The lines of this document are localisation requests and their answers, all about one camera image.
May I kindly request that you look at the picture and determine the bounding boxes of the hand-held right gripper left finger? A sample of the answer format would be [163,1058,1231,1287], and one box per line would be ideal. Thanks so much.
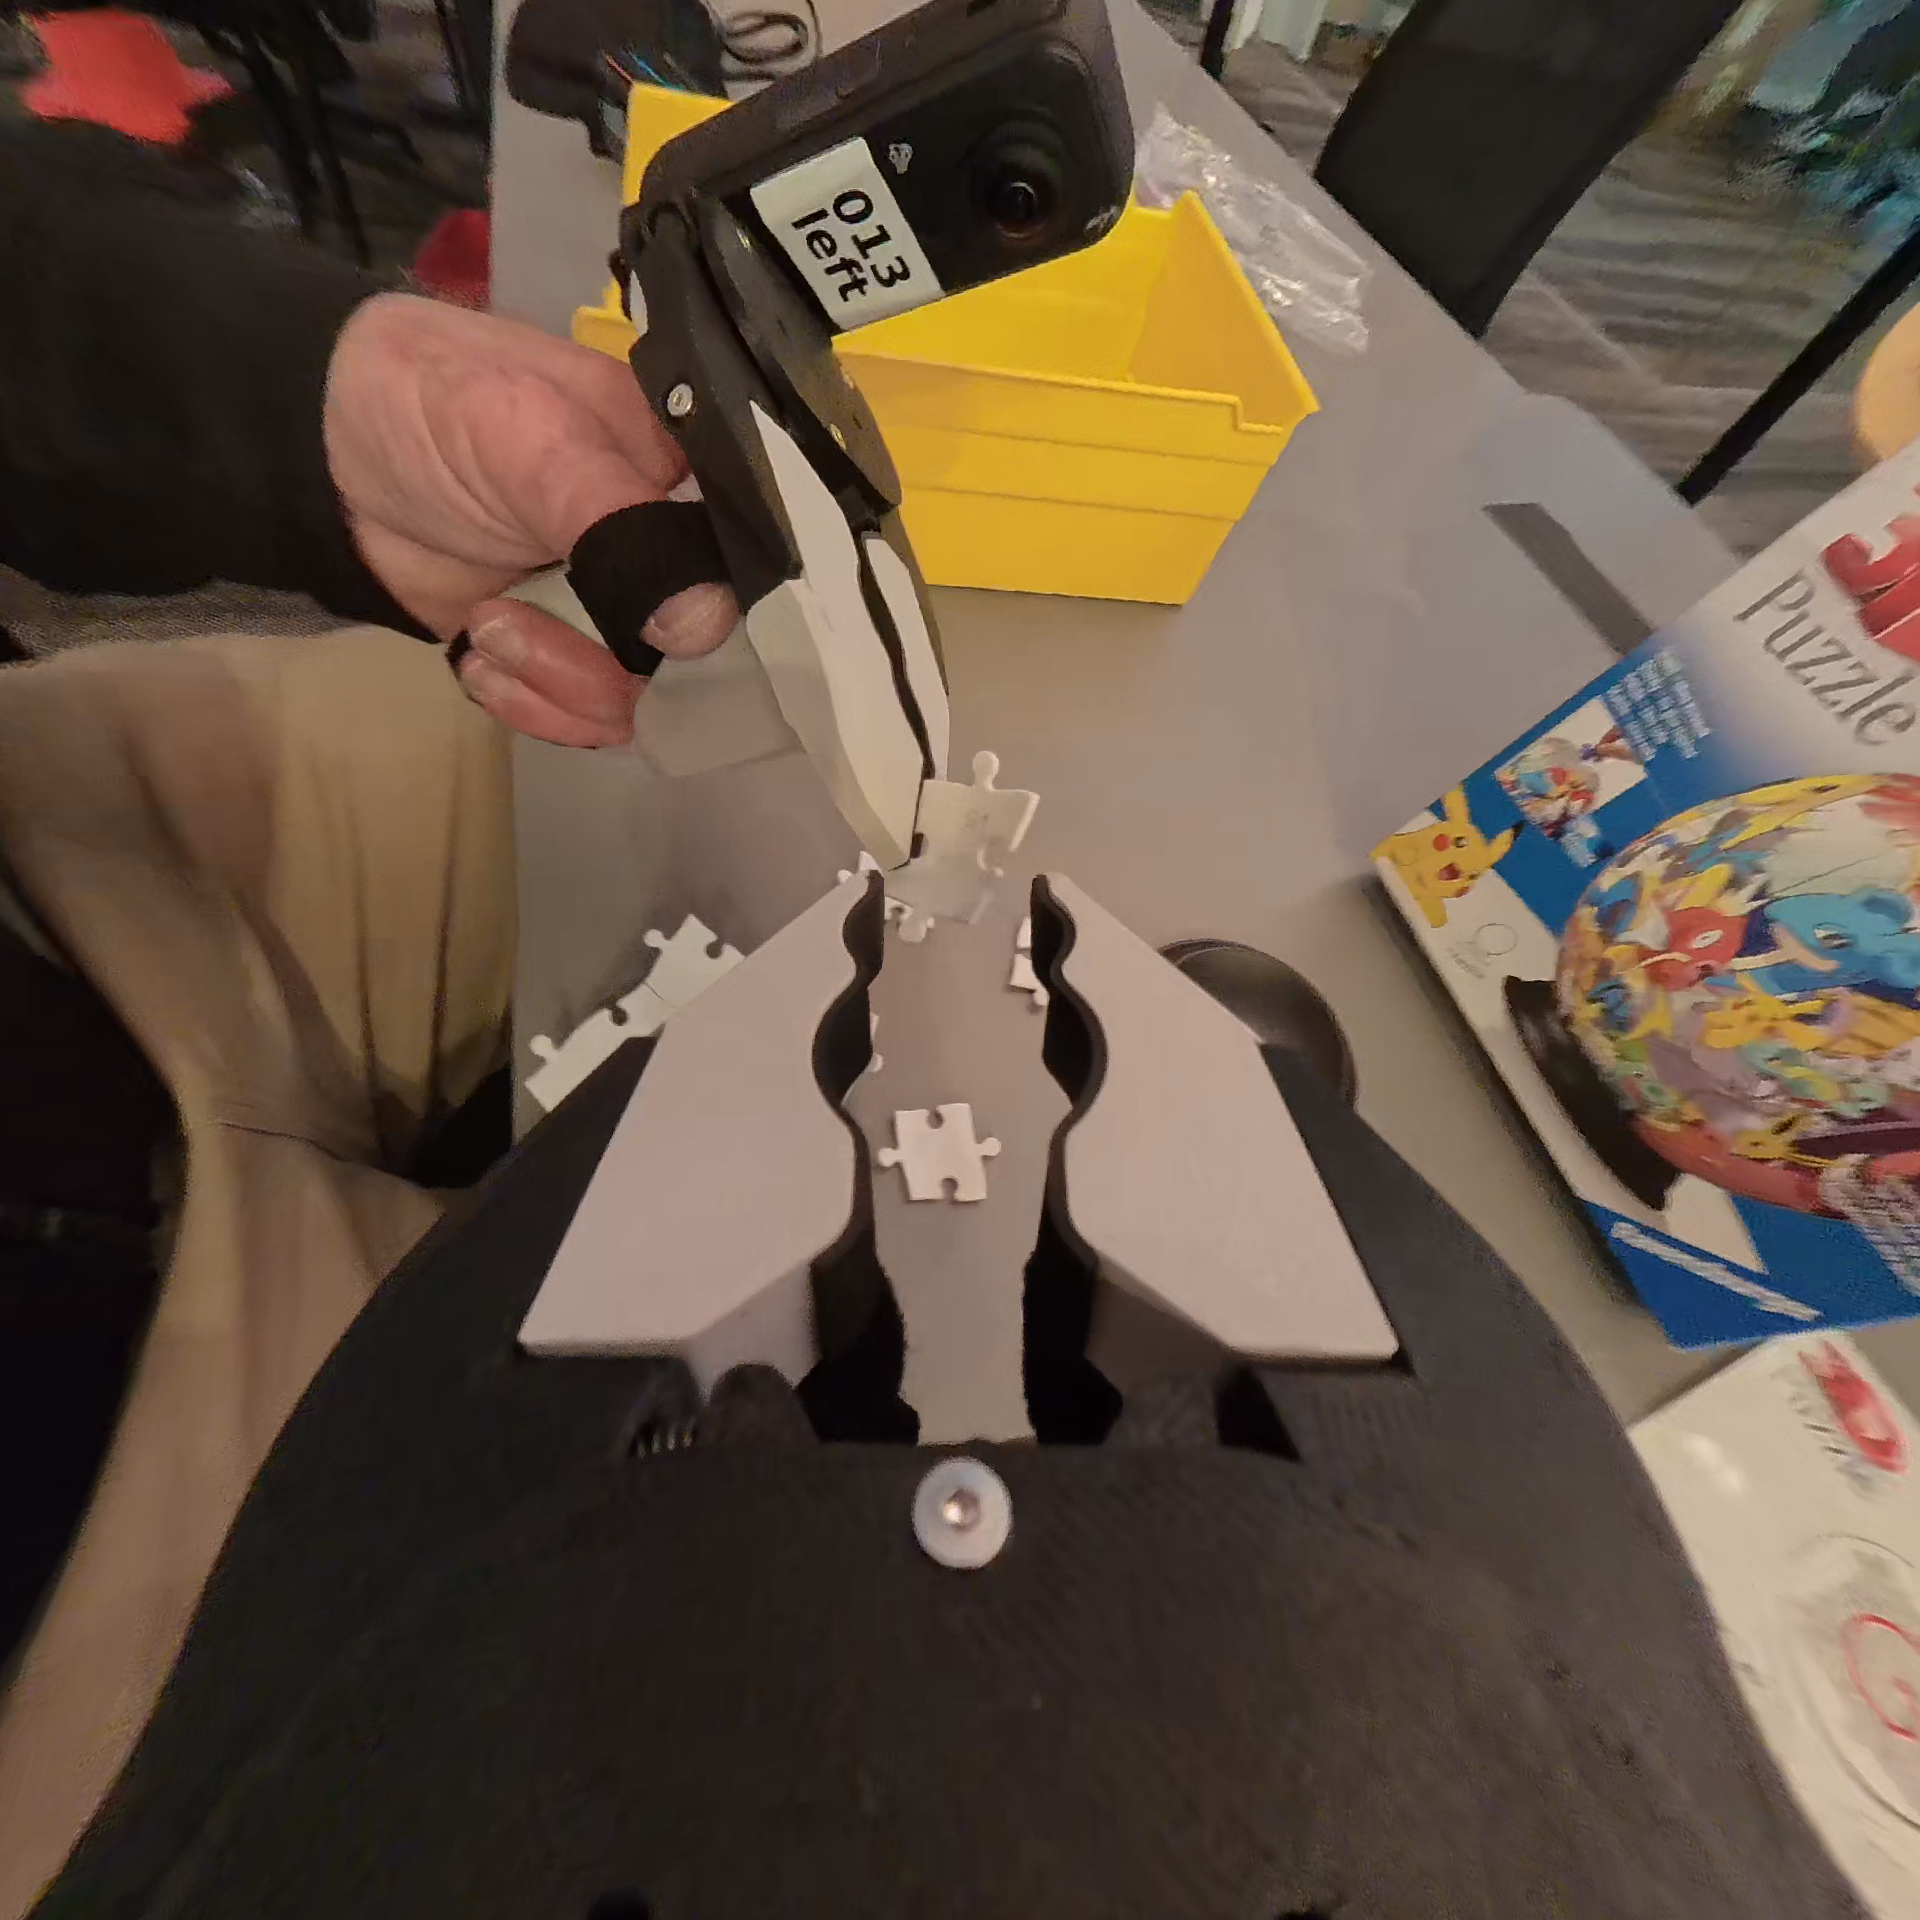
[517,872,922,1442]

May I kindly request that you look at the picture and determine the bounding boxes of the black chair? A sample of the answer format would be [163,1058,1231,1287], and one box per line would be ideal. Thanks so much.
[1313,0,1819,341]

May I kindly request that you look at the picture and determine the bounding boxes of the black metal leg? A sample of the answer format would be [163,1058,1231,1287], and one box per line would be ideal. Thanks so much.
[1671,250,1920,504]

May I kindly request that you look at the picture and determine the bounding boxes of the yellow plastic bin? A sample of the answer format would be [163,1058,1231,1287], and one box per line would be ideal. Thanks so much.
[572,82,1324,608]

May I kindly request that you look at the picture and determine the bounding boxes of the colourful puzzle ball box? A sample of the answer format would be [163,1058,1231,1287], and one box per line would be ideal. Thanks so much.
[1371,441,1920,1353]

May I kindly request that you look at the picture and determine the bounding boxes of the person's left forearm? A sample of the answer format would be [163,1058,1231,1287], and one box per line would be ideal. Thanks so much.
[0,119,444,649]

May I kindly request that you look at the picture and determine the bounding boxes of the round wooden stool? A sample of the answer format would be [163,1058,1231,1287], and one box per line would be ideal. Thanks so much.
[1851,319,1920,471]

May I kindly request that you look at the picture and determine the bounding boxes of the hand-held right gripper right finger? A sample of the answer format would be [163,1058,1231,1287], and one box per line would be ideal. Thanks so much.
[1025,872,1403,1445]

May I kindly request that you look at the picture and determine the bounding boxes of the black bag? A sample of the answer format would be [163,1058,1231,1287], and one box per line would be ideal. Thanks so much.
[500,0,821,159]

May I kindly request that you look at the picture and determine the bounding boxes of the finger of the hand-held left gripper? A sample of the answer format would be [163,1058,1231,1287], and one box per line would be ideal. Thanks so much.
[857,517,957,840]
[744,401,924,876]

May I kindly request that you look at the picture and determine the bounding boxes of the black round puzzle ball stand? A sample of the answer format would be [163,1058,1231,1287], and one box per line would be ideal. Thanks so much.
[1152,934,1360,1119]

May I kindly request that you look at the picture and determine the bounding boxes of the person's left hand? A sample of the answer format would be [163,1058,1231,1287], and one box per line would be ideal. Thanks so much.
[322,293,745,751]

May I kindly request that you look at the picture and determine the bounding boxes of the clear plastic bag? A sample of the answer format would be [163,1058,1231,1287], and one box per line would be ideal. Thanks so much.
[1131,100,1377,357]

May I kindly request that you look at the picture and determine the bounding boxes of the red object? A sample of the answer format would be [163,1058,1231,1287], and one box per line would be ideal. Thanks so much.
[412,205,496,310]
[21,7,239,146]

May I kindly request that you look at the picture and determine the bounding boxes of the white printed sheet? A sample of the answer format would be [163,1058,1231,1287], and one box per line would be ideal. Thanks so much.
[1626,1325,1920,1920]

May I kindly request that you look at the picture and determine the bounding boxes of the person's black jacket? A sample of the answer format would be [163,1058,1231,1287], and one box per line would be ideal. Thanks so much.
[0,900,173,1665]

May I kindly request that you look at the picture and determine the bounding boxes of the partly built white puzzle ball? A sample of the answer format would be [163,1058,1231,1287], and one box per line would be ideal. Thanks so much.
[523,912,749,1114]

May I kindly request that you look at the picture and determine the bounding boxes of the person's beige pants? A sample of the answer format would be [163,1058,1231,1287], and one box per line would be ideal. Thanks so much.
[0,625,521,1920]

